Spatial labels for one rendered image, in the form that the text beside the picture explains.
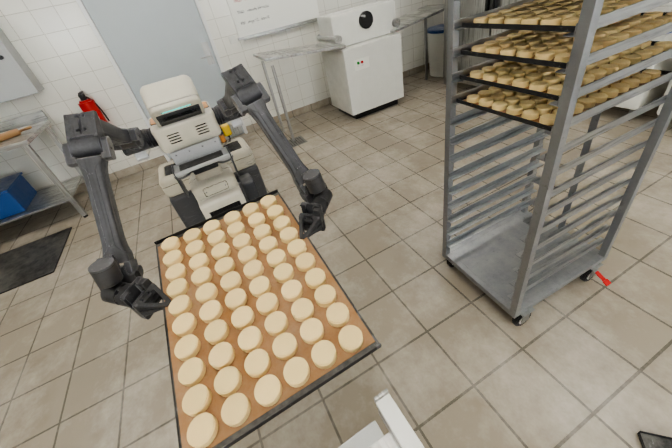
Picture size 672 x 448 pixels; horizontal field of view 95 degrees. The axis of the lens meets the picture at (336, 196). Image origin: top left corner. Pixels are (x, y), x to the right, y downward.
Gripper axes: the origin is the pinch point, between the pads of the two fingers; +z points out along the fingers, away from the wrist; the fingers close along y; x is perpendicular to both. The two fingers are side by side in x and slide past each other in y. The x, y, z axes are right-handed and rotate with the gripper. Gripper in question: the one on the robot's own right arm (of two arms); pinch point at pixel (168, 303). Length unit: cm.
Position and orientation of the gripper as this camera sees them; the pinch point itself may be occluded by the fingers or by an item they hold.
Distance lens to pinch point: 91.4
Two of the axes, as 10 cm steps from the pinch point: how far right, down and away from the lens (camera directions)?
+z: 9.5, 0.7, -3.0
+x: 2.7, -6.6, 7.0
